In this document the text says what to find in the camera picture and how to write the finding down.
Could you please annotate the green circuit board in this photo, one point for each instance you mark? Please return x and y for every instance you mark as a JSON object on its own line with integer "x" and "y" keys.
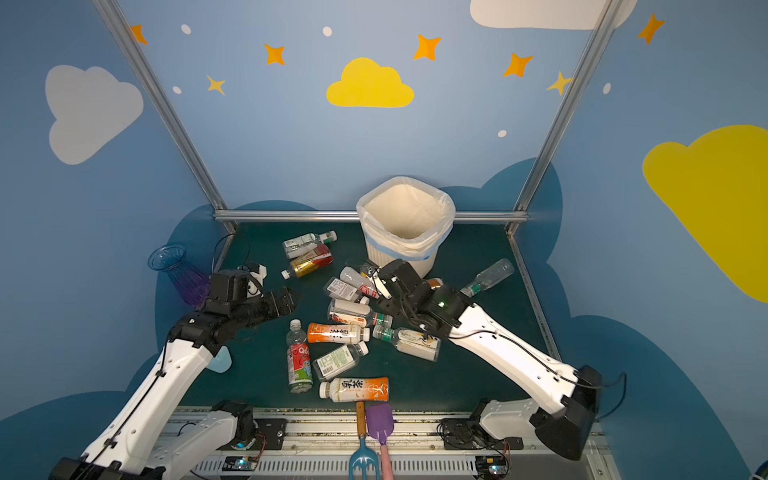
{"x": 240, "y": 463}
{"x": 491, "y": 467}

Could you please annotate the orange label juice bottle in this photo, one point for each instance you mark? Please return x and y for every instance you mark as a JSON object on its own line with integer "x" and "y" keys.
{"x": 337, "y": 333}

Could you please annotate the blue toy garden fork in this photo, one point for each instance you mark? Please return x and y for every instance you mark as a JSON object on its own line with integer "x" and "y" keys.
{"x": 363, "y": 459}

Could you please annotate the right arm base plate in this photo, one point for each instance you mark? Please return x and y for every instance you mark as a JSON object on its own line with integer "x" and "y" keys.
{"x": 466, "y": 434}

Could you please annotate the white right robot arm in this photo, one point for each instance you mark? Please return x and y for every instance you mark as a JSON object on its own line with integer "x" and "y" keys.
{"x": 567, "y": 398}

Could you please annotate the orange white tea bottle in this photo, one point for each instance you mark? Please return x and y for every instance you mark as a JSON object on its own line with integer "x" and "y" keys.
{"x": 345, "y": 390}

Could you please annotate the purple plastic vase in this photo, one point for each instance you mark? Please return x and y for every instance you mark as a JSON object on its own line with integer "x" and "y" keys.
{"x": 191, "y": 283}

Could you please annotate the white ribbed trash bin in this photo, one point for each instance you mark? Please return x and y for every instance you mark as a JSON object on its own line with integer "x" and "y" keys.
{"x": 403, "y": 240}

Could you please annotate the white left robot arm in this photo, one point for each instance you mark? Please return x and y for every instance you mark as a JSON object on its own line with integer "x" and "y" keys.
{"x": 126, "y": 448}

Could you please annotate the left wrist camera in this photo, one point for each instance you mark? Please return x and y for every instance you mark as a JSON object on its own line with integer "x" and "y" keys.
{"x": 232, "y": 288}

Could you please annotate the purple toy shovel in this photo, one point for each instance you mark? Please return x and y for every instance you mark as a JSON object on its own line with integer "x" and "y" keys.
{"x": 380, "y": 426}

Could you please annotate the aluminium frame back rail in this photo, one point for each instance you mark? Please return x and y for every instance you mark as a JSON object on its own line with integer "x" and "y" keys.
{"x": 252, "y": 216}

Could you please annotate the aluminium frame right post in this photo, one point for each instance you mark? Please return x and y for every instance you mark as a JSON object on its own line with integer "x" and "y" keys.
{"x": 588, "y": 62}

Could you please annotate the clear bottle green white label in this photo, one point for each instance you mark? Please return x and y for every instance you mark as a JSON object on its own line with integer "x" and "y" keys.
{"x": 298, "y": 246}

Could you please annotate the gold red label tea bottle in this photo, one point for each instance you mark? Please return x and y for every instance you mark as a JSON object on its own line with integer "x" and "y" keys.
{"x": 309, "y": 262}

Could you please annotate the light blue toy trowel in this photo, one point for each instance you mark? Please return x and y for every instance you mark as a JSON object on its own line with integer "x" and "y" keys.
{"x": 222, "y": 362}

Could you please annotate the aluminium frame left post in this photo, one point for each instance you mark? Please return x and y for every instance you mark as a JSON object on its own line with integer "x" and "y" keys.
{"x": 114, "y": 19}

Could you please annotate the right green circuit board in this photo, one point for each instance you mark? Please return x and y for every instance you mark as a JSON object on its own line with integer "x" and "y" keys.
{"x": 491, "y": 467}

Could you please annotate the clear bottle white orange label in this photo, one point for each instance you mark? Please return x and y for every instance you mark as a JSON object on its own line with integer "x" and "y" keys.
{"x": 353, "y": 313}

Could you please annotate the white bottle red label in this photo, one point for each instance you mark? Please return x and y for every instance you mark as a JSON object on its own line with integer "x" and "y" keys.
{"x": 363, "y": 284}

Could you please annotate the left green circuit board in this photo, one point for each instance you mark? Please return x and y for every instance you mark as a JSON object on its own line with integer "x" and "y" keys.
{"x": 240, "y": 463}

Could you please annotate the aluminium frame post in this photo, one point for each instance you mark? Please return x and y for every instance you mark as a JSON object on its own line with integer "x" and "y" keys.
{"x": 114, "y": 19}
{"x": 588, "y": 62}

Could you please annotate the clear empty bottle green cap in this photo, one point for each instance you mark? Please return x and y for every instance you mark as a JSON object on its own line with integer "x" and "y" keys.
{"x": 489, "y": 277}

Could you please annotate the clear bottle red green label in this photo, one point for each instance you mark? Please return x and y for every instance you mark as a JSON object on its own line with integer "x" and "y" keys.
{"x": 299, "y": 369}

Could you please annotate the orange brown label bottle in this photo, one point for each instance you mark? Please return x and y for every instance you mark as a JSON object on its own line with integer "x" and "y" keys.
{"x": 435, "y": 283}

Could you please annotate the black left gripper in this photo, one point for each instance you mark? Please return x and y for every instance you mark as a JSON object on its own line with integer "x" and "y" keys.
{"x": 271, "y": 303}

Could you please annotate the white bin liner bag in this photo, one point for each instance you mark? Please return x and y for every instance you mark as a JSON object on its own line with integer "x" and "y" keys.
{"x": 405, "y": 216}

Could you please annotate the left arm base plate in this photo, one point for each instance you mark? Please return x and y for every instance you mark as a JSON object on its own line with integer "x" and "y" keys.
{"x": 264, "y": 433}

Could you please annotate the square clear bottle white label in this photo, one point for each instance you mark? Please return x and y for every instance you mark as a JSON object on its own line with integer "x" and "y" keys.
{"x": 340, "y": 290}

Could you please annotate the clear bottle pale green label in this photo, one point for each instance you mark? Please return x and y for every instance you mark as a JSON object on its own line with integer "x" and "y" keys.
{"x": 340, "y": 360}

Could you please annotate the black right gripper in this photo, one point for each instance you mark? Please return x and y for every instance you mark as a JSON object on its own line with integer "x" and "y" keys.
{"x": 395, "y": 285}

